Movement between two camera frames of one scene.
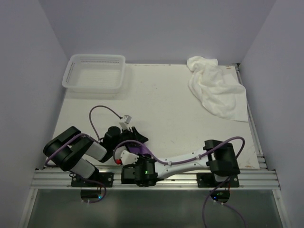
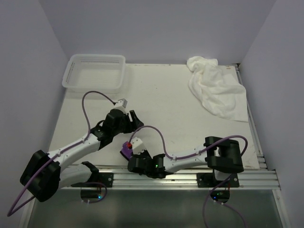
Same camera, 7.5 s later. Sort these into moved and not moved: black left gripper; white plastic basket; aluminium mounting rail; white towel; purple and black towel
Moved: black left gripper; purple and black towel
Not moved: white plastic basket; aluminium mounting rail; white towel
